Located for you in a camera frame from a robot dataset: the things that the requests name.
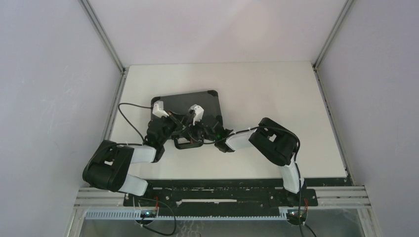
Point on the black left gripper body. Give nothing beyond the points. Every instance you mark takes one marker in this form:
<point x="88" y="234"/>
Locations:
<point x="170" y="124"/>

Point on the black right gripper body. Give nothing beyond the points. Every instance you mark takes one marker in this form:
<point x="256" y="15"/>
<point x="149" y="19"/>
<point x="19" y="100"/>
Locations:
<point x="198" y="131"/>

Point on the black poker chip case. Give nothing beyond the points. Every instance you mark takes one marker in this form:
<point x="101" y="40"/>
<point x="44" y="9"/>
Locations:
<point x="179" y="105"/>

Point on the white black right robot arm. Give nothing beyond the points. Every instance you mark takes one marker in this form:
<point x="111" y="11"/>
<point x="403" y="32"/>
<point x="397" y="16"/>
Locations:
<point x="276" y="143"/>

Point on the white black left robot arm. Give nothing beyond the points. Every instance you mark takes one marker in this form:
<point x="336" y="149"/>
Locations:
<point x="108" y="167"/>

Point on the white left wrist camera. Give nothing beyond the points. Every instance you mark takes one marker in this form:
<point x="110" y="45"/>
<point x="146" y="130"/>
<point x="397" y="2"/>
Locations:
<point x="158" y="109"/>

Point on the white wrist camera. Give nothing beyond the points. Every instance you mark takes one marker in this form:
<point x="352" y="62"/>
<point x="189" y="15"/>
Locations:
<point x="158" y="109"/>
<point x="197" y="112"/>

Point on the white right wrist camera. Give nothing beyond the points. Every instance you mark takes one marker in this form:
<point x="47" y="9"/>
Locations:
<point x="197" y="112"/>

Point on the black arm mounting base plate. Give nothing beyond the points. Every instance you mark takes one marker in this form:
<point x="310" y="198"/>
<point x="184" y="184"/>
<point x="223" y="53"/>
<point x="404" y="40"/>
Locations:
<point x="225" y="210"/>

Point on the aluminium frame rail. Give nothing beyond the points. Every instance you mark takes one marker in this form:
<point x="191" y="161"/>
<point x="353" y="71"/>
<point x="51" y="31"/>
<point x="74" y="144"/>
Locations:
<point x="98" y="196"/>

